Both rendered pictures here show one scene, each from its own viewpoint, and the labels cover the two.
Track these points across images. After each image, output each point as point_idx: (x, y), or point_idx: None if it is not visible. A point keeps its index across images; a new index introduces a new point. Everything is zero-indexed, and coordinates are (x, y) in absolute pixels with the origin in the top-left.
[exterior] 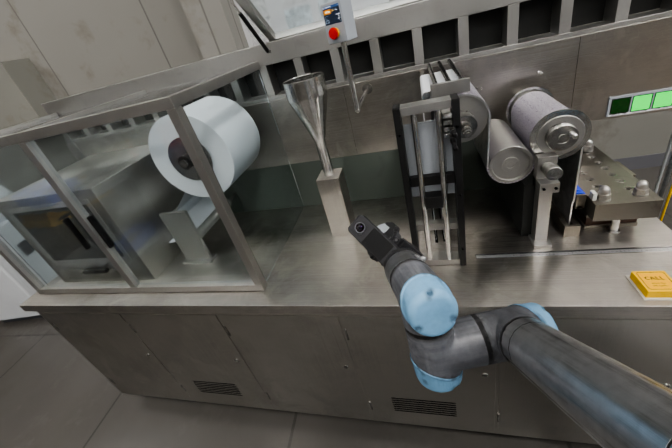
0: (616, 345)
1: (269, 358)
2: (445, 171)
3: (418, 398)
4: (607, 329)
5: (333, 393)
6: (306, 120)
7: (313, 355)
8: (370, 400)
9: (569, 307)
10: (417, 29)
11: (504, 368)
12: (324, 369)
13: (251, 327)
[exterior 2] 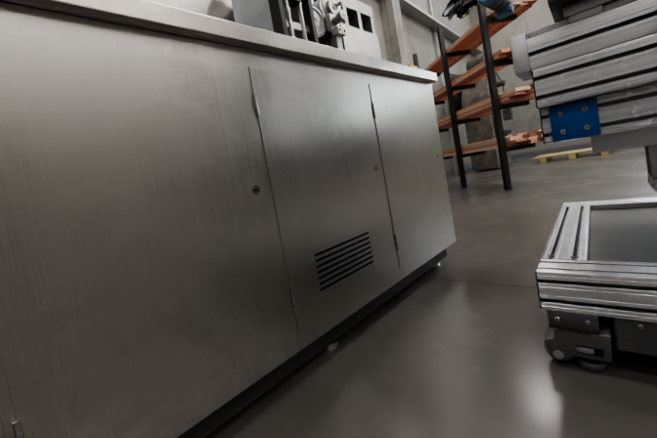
0: (415, 115)
1: (81, 205)
2: None
3: (339, 240)
4: (408, 99)
5: (232, 292)
6: None
7: (200, 168)
8: (290, 281)
9: (394, 63)
10: None
11: (382, 153)
12: (219, 210)
13: (51, 80)
